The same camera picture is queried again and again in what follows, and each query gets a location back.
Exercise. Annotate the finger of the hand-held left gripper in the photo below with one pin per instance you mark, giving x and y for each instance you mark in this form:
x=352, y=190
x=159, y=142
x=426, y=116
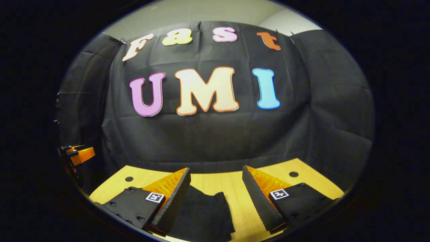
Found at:
x=84, y=155

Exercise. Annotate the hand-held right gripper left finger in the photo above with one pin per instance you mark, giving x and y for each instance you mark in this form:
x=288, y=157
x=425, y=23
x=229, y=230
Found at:
x=174, y=205

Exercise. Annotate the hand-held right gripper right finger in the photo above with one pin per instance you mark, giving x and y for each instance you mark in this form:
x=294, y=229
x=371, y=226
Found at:
x=260, y=206

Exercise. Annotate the black shirt with white label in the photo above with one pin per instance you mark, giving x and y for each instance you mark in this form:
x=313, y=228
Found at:
x=201, y=215

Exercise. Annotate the black backdrop cloth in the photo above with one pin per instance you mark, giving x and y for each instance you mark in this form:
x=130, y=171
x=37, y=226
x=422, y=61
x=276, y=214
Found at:
x=208, y=141

